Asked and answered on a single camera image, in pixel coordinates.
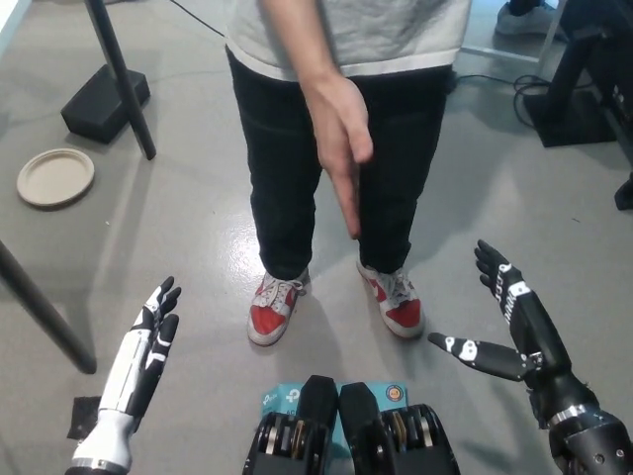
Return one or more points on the black tape patch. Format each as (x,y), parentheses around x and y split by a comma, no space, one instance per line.
(81,418)

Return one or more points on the beige paper plate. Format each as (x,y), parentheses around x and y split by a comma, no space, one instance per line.
(55,178)

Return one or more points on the red white person's left sneaker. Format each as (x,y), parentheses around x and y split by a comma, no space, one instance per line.
(398,307)

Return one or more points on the red white person's right sneaker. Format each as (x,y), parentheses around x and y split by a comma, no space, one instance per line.
(269,312)

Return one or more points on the thick black table leg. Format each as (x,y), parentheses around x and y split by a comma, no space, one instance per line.
(44,312)

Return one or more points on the grey person's shirt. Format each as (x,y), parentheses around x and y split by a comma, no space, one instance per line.
(395,29)

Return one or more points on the black slanted pole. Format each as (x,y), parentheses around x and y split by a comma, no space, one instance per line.
(123,79)

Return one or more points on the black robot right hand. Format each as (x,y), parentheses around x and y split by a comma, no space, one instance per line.
(541,346)

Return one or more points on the white metal frame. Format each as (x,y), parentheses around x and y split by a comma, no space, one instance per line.
(499,53)

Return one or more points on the black block stand base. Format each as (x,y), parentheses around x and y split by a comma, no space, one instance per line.
(99,111)

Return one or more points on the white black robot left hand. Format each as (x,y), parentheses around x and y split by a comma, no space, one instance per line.
(129,366)

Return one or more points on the black equipment frame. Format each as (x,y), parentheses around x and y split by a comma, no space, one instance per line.
(615,59)

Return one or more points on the red white person's sneaker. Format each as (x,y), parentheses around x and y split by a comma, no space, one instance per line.
(269,312)
(398,307)

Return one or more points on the grey bystander shoe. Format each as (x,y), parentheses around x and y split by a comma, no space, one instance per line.
(524,22)

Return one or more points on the person's bare right hand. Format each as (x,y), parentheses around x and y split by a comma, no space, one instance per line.
(338,123)

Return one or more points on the black monitor stand base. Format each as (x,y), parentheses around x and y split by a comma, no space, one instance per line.
(569,114)

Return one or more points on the teal router box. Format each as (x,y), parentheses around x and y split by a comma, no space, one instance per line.
(278,396)

